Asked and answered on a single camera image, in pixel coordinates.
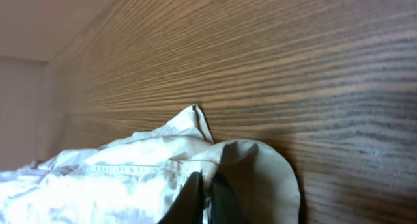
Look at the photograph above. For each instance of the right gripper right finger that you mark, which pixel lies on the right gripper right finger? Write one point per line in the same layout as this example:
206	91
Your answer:
225	207

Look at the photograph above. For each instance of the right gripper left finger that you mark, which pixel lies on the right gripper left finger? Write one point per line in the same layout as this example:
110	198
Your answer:
188	206

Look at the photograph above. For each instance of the beige shorts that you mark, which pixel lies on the beige shorts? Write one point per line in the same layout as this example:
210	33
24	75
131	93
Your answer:
137	179

